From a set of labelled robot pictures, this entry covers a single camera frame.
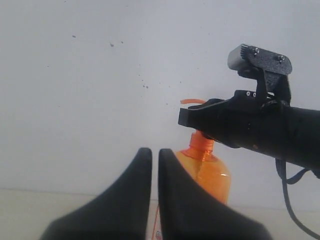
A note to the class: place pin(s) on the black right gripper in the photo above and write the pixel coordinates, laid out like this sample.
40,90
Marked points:
240,122

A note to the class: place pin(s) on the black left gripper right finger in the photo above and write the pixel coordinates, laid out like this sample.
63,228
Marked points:
187,212

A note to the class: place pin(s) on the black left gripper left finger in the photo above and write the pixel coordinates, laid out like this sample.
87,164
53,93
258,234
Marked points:
119,213

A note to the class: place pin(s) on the orange dish soap pump bottle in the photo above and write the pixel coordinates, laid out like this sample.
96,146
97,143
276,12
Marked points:
204,167

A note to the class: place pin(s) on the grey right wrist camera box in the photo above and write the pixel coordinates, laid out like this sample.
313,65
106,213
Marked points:
249,56

